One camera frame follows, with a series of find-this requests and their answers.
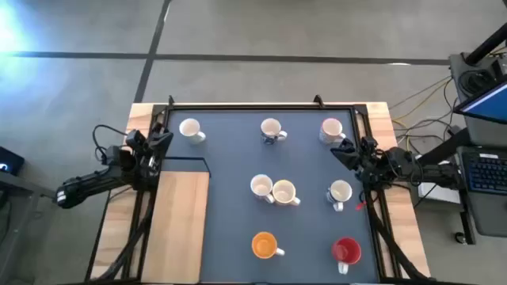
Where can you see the black keyboard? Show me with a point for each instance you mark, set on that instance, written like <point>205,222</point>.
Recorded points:
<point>487,172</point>

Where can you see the cream mug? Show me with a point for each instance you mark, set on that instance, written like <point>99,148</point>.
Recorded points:
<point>284,191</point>

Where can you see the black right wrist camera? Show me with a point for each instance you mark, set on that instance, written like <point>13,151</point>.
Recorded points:
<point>346,145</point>

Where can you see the dark grey side table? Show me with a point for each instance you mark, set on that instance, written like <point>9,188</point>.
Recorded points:
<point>24,188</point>

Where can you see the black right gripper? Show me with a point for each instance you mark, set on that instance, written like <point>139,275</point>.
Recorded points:
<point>368,162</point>

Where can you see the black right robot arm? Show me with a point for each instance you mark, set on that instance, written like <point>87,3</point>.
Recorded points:
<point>435,174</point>

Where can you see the black frame clamp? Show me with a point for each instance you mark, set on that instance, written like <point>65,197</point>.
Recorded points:
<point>319,100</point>
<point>171,99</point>

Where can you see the black metal table frame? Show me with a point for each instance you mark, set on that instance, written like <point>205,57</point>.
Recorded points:
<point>261,107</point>

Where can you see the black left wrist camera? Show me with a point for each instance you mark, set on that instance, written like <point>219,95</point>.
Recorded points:
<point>158,129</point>

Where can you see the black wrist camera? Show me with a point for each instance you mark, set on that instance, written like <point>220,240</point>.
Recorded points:
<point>158,129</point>
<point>346,145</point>

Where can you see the plain orange mug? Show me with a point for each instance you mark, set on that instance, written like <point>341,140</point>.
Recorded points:
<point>264,244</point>

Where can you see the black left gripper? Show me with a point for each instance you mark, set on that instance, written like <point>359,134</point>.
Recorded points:
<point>144,158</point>

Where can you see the laptop computer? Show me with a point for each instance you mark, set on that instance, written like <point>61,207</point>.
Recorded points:
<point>491,217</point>

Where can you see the black caster wheel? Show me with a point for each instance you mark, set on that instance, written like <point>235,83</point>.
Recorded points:
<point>460,237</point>

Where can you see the blue white leaf mug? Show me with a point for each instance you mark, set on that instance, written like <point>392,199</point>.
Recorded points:
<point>340,191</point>

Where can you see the white paper box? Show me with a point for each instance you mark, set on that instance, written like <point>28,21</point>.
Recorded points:
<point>439,194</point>

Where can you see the white mug dark blue blotches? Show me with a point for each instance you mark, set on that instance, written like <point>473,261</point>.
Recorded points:
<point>271,127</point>

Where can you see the black box with light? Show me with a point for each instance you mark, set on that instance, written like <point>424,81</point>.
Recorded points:
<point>10,160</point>

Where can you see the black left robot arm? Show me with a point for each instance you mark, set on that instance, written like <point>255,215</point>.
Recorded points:
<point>91,185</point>

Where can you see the blue-grey table mat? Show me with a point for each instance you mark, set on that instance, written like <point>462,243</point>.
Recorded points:
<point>237,158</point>

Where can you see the grey diamond pattern mug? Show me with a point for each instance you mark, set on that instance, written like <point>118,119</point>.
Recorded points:
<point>332,128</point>

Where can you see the monitor with blue screen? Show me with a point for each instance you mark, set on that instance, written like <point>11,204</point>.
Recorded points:
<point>491,105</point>

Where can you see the plain red mug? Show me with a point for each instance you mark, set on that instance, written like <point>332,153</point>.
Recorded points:
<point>346,250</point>

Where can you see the red white lattice mug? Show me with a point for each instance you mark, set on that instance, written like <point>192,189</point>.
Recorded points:
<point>261,185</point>

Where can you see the plain white mug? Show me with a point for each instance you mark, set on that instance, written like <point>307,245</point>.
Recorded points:
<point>190,128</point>

